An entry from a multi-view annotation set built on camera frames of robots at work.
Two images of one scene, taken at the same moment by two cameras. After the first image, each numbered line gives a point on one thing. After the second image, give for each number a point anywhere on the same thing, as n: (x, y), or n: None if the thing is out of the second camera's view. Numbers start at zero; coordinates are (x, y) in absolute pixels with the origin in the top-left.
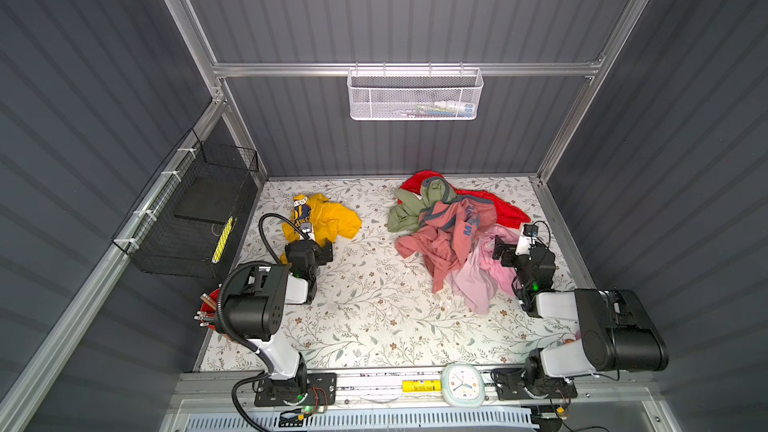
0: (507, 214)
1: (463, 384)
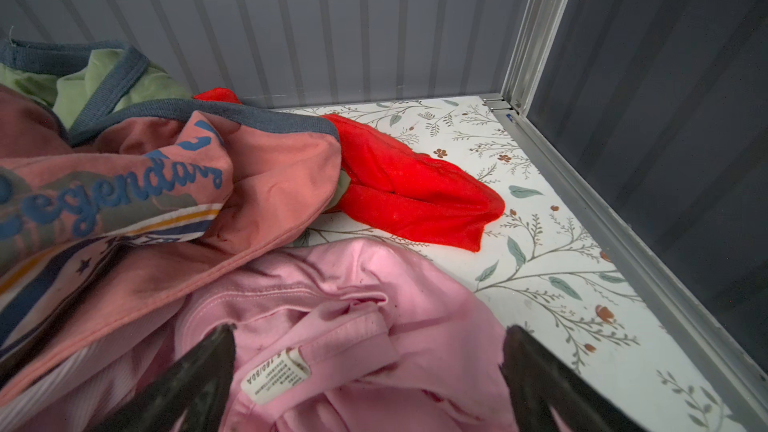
0: (417, 192)
1: None
